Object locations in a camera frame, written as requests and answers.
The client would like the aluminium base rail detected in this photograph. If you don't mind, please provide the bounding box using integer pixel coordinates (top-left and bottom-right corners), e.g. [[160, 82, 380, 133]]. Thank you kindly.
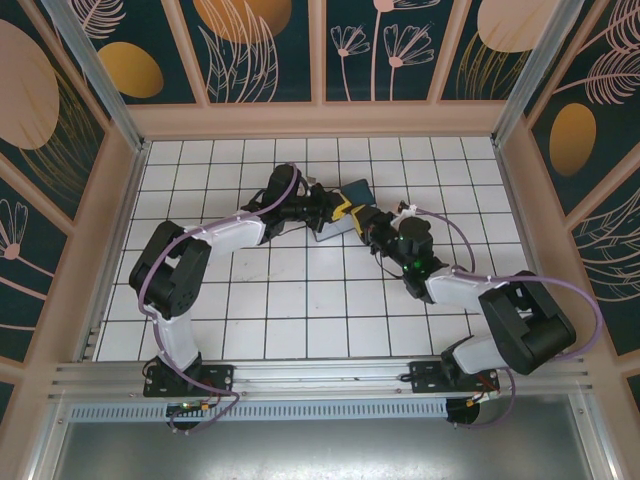
[[49, 360, 594, 401]]

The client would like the aluminium frame post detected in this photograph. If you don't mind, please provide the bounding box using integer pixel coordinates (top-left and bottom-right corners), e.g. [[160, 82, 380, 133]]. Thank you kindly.
[[39, 0, 151, 154], [569, 392, 619, 480], [491, 0, 589, 149], [28, 402, 69, 480]]

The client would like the grey slotted cable duct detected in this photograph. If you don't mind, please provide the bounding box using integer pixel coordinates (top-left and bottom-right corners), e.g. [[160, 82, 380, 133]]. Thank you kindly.
[[67, 398, 449, 422]]

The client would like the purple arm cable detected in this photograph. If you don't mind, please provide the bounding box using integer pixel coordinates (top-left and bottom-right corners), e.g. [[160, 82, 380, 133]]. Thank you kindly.
[[138, 162, 307, 437], [412, 205, 604, 432]]

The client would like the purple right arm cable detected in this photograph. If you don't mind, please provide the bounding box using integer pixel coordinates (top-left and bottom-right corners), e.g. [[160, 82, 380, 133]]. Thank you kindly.
[[412, 205, 604, 432]]

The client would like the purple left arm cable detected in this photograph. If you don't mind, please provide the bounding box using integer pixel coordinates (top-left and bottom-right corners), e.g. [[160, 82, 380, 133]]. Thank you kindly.
[[138, 162, 307, 437]]

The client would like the aluminium side rail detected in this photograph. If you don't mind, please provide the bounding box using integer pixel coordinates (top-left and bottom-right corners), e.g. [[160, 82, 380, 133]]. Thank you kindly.
[[74, 142, 151, 362]]

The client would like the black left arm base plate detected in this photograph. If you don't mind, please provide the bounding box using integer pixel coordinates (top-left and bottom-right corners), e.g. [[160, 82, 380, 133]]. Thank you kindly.
[[143, 363, 235, 399]]

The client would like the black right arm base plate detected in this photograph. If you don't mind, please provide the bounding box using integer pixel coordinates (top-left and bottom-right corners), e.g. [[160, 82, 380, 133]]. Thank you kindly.
[[408, 359, 501, 397]]

